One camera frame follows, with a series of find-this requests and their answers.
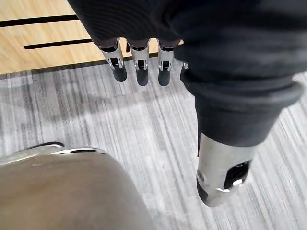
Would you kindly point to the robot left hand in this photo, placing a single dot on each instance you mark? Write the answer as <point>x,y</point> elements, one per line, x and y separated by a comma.
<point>216,60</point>

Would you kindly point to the wooden slotted cabinet panel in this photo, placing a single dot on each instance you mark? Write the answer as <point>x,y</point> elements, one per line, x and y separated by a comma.
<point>48,36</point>

